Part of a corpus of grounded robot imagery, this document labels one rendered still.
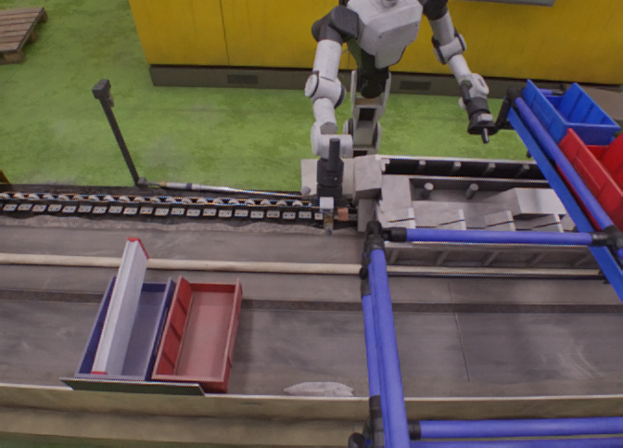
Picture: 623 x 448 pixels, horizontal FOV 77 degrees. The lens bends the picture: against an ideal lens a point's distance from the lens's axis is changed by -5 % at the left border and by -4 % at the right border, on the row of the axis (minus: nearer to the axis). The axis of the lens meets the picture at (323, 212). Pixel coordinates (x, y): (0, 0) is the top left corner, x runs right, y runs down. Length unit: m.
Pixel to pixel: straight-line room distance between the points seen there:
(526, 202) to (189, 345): 1.23
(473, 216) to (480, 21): 2.34
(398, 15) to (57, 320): 1.59
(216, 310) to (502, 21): 3.05
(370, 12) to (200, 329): 1.26
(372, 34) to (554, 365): 1.30
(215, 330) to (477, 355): 0.84
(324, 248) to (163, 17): 2.57
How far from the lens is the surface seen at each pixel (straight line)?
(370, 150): 2.24
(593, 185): 1.20
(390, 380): 0.65
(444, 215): 1.46
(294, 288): 1.43
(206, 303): 1.43
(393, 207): 1.44
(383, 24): 1.64
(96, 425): 1.58
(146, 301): 1.49
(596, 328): 1.68
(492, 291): 1.57
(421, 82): 3.75
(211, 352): 1.36
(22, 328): 1.64
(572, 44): 4.03
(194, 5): 3.51
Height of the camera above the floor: 1.99
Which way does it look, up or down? 49 degrees down
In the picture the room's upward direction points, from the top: 3 degrees clockwise
